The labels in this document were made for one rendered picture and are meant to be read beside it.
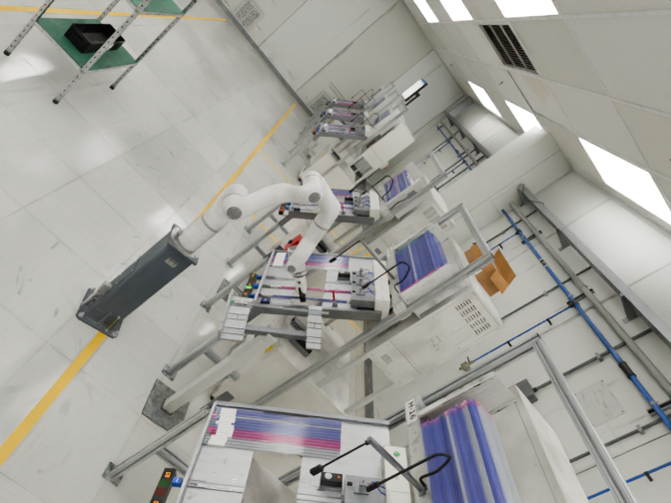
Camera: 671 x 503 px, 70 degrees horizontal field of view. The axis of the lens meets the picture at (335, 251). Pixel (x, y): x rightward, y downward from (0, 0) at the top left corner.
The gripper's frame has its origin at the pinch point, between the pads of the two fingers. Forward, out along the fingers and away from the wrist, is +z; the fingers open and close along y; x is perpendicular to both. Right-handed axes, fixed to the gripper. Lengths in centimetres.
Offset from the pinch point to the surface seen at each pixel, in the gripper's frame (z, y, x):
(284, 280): -1.3, 19.6, 13.6
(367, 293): 1.1, 1.2, -36.9
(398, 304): 2, -11, -53
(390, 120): -11, 459, -77
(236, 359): 12, -37, 32
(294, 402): 68, -10, 14
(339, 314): 6.6, -10.0, -20.9
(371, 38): -110, 871, -66
